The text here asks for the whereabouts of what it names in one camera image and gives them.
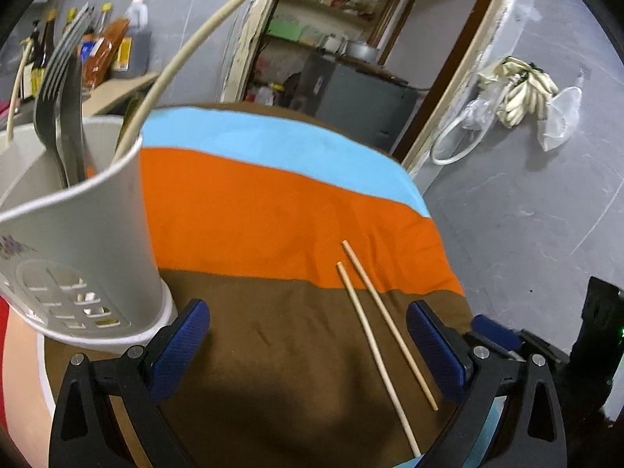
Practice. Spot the yellow cap sauce bottle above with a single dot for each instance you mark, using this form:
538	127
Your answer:
48	44
104	17

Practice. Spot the grey cabinet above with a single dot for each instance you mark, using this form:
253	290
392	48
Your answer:
360	97

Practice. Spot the metal fork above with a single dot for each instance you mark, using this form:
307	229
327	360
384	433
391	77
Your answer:
75	122
48	83

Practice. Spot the striped orange blue brown cloth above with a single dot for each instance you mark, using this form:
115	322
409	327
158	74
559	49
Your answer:
273	214

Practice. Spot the plastic bottle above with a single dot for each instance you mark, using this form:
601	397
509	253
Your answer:
265	93

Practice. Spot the large oil jug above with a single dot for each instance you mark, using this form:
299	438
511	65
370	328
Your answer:
139	39

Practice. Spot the crumpled clear plastic bag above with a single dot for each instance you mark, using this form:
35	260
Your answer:
475	113

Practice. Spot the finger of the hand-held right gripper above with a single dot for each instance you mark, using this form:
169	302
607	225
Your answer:
492	326

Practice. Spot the white door frame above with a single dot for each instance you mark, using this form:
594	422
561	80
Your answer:
243	48

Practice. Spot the orange seasoning packet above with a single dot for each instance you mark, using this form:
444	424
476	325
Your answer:
105	53

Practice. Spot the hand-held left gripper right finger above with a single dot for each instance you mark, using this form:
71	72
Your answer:
436	351

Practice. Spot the blue packet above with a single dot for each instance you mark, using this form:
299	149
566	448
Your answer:
89	48

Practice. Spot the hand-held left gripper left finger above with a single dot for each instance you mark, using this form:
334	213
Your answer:
180	346

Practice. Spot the wooden shelf unit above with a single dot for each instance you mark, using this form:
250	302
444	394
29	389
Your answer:
331	0

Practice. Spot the metal pot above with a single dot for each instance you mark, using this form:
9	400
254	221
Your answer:
360	50

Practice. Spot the wooden chopstick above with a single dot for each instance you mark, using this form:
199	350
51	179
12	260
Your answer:
390	326
175	66
16	92
375	351

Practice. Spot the green box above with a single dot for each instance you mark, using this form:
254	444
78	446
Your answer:
282	29

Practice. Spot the white plastic utensil holder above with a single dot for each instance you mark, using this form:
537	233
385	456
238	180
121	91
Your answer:
87	229

